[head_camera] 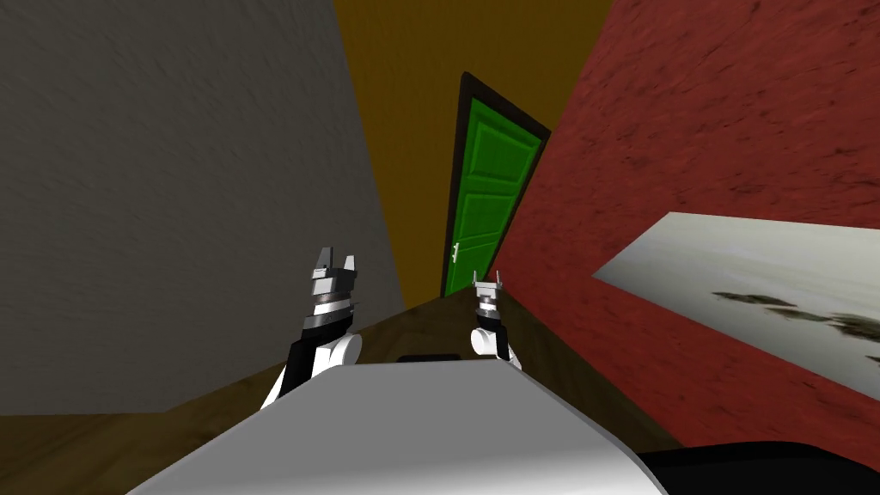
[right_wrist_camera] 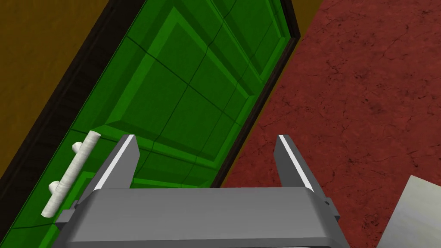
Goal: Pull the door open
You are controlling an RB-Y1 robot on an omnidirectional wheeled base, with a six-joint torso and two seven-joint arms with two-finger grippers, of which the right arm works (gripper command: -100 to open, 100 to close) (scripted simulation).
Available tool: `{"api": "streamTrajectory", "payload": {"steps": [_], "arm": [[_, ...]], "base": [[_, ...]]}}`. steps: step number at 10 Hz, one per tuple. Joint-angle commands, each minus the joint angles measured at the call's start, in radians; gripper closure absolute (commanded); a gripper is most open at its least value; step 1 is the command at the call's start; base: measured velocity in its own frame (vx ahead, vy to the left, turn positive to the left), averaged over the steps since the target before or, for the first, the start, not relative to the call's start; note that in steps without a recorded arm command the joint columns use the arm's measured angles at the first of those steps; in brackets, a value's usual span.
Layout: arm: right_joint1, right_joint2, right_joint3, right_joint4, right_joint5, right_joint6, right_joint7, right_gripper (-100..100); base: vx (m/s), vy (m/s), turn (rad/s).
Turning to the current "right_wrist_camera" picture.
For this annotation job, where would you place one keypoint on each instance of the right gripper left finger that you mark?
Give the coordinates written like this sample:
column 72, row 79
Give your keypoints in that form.
column 119, row 167

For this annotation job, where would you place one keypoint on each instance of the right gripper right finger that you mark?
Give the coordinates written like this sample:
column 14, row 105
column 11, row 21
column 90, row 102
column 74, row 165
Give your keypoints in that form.
column 293, row 165

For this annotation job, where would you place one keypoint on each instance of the green panelled door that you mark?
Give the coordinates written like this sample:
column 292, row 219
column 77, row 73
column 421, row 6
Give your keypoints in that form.
column 179, row 86

